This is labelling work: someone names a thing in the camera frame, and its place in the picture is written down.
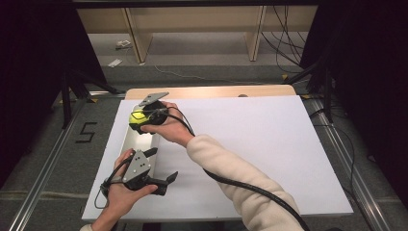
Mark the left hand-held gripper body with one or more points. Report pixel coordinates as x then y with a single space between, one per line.
138 166

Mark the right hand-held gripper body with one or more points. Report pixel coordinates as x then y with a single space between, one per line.
157 115

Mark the yellow tennis ball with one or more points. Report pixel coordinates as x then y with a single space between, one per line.
137 118

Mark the white plastic bin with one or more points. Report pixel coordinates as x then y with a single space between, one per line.
138 142

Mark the person's right hand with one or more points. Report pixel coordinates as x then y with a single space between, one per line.
171 128

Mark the person's left hand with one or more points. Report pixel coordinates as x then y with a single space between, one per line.
121 197

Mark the white paper strip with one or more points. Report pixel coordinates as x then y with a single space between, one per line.
114 63

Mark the small white floor device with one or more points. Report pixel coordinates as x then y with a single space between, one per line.
123 44

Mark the black metal stand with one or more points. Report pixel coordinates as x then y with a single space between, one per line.
66 102
327 96

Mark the white board sheet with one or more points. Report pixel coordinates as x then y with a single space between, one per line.
263 138

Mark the light wooden shelf unit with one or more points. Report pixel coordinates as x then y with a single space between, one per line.
198 19

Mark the black curtain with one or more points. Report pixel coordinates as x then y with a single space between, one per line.
372 80
35 64

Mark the aluminium floor rail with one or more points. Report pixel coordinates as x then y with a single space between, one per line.
349 173
41 179

